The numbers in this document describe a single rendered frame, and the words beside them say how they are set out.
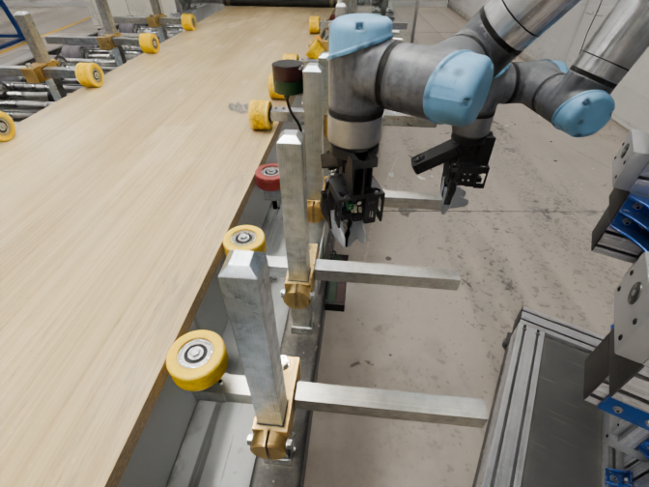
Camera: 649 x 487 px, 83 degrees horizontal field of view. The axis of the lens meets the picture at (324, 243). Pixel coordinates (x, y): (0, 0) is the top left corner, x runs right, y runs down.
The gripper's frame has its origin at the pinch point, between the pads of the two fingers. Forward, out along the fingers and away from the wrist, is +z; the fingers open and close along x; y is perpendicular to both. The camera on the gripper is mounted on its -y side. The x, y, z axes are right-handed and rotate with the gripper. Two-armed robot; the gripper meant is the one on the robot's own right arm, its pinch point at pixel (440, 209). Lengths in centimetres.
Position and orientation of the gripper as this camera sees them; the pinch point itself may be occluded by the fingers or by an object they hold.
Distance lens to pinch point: 95.6
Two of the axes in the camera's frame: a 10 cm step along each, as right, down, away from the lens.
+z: 0.1, 7.5, 6.6
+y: 9.9, 0.6, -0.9
